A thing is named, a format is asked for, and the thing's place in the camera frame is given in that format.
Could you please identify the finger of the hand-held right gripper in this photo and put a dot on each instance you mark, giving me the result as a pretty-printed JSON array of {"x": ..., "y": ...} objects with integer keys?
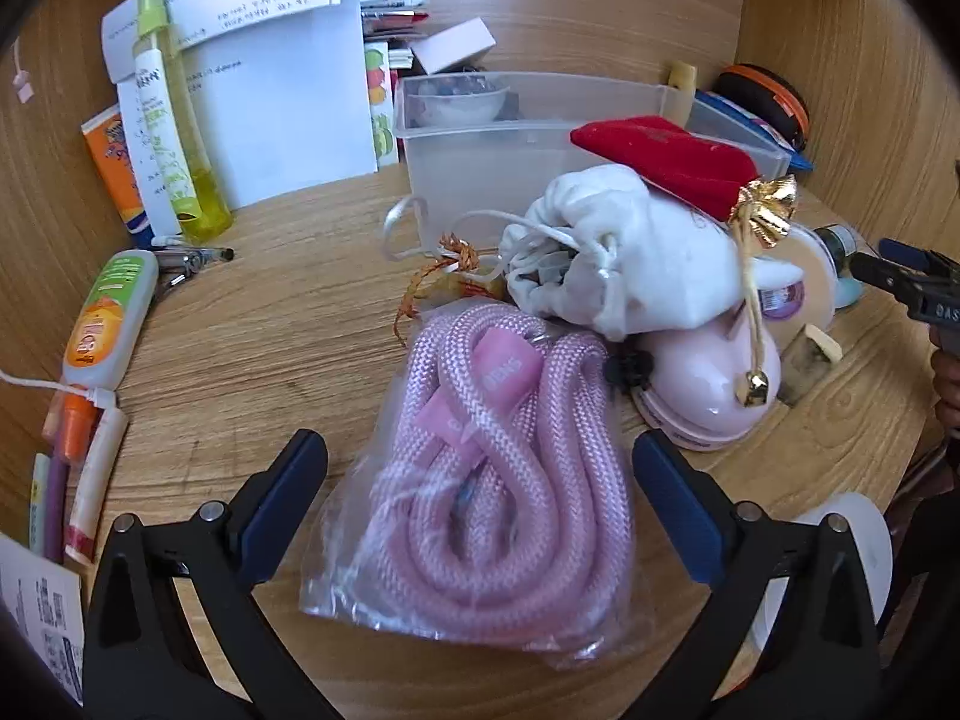
[
  {"x": 907, "y": 249},
  {"x": 889, "y": 274}
]

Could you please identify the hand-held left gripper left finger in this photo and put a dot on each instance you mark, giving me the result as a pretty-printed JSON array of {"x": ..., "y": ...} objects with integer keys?
[{"x": 281, "y": 510}]

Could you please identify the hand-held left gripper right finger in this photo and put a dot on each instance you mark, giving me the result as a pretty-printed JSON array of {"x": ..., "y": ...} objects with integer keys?
[{"x": 675, "y": 517}]

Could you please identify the small dark green bottle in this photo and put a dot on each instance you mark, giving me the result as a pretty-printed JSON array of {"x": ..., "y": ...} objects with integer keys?
[{"x": 834, "y": 241}]

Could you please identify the cream candle jar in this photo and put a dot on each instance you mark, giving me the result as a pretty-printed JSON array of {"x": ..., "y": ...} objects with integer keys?
[{"x": 806, "y": 285}]

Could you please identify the small cream block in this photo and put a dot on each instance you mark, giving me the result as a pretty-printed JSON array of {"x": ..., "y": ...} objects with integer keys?
[{"x": 806, "y": 364}]

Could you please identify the pink round device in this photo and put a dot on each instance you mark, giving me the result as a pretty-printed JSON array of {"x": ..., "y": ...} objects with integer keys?
[{"x": 697, "y": 382}]

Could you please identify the red card wallet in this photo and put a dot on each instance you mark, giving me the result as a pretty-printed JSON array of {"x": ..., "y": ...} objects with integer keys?
[{"x": 667, "y": 157}]

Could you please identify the clear plastic box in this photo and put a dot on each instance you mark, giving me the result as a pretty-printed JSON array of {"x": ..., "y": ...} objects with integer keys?
[{"x": 487, "y": 157}]

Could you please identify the wooden desktop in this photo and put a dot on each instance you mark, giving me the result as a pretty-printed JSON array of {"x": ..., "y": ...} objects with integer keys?
[{"x": 247, "y": 360}]

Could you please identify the person's right hand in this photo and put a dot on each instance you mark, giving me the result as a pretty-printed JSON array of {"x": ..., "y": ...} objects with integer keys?
[{"x": 949, "y": 390}]

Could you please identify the white tape roll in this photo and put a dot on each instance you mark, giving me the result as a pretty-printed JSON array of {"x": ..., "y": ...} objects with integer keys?
[{"x": 855, "y": 547}]

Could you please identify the white lip balm tube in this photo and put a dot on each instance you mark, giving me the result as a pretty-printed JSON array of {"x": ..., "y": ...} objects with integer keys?
[{"x": 97, "y": 480}]

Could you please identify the black orange zip case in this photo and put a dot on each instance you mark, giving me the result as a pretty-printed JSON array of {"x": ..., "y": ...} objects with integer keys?
[{"x": 765, "y": 94}]

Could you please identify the orange marker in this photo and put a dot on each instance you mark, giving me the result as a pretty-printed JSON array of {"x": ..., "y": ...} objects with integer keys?
[{"x": 75, "y": 427}]

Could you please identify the purple pen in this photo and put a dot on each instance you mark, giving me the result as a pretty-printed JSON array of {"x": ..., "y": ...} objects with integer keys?
[{"x": 55, "y": 510}]

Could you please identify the yellow white pen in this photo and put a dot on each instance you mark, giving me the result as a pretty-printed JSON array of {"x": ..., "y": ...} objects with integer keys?
[{"x": 39, "y": 502}]

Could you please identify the white green orange tube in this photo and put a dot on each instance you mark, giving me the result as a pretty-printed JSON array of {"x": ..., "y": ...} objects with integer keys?
[{"x": 109, "y": 315}]

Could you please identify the white printed paper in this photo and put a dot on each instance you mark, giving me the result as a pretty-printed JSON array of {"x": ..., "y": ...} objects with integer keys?
[{"x": 37, "y": 615}]

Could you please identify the cream yellow tube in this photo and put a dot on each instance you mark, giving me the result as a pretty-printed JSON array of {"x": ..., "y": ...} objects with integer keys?
[{"x": 682, "y": 86}]

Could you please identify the white ribbon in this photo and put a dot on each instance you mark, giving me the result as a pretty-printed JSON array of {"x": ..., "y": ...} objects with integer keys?
[{"x": 394, "y": 225}]

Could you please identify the yellow spray bottle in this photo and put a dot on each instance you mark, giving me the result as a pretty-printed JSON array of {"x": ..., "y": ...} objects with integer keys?
[{"x": 176, "y": 135}]

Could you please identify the white paper folder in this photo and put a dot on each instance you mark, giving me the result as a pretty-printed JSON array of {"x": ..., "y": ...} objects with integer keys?
[{"x": 300, "y": 105}]

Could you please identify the white small bowl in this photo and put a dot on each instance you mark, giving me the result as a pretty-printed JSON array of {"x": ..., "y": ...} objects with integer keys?
[{"x": 461, "y": 101}]

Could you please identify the pink white small box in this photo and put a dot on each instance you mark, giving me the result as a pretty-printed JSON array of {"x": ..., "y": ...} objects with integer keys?
[{"x": 454, "y": 45}]

